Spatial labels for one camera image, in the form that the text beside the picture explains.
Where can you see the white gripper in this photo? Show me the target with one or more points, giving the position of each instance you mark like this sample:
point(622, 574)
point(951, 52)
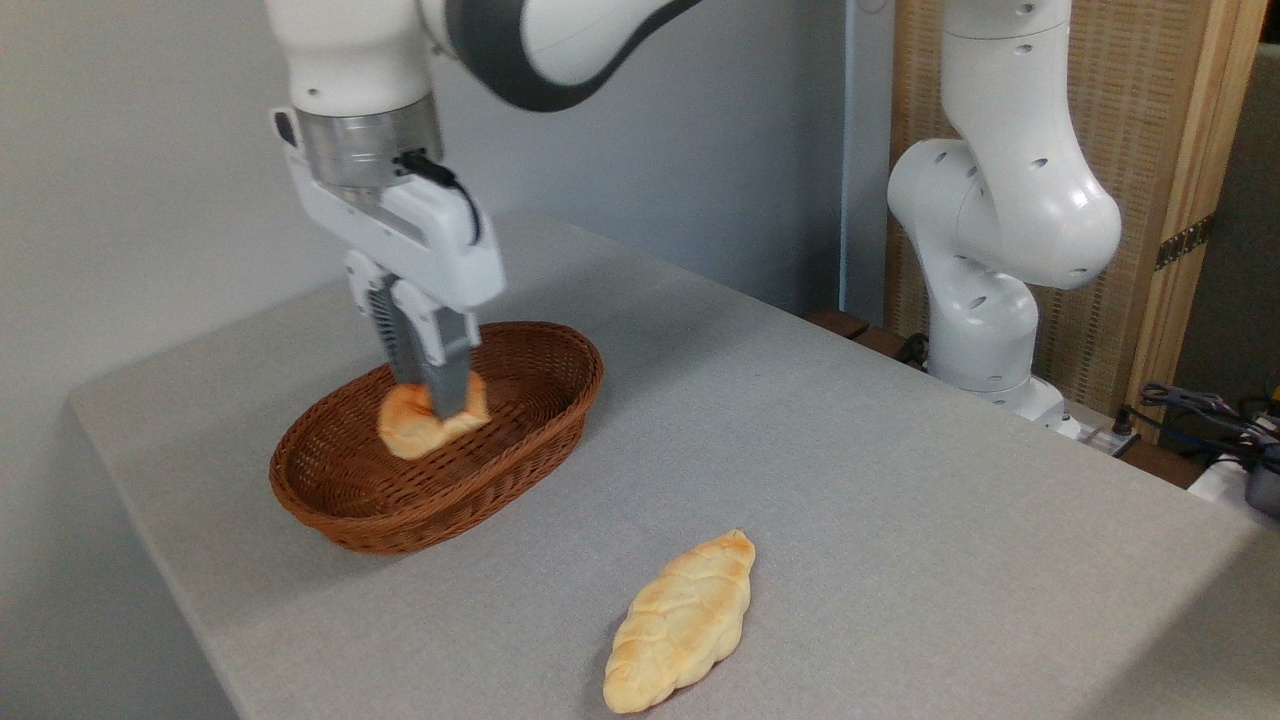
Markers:
point(420, 240)

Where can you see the round orange bread roll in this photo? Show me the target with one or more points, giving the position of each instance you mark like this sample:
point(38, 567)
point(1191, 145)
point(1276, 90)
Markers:
point(410, 436)

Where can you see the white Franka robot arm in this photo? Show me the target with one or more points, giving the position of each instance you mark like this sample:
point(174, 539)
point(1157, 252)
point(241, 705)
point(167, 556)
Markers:
point(1000, 200)

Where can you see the black plug at robot base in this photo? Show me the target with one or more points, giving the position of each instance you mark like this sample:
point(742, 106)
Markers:
point(1126, 422)

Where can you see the long braided bread loaf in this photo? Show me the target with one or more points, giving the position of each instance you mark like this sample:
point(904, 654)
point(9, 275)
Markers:
point(680, 625)

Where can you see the brown wicker basket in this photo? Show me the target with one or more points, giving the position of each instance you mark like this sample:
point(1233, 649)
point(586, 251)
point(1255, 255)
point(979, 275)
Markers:
point(335, 495)

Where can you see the dark brown wooden bench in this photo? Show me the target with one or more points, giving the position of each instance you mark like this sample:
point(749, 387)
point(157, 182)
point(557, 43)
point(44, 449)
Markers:
point(850, 328)

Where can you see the wooden woven folding screen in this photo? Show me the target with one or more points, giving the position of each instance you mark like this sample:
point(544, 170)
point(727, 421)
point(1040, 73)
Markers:
point(1150, 100)

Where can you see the grey metal box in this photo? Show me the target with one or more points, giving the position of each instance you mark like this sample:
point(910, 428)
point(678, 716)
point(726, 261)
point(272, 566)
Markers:
point(1264, 485)

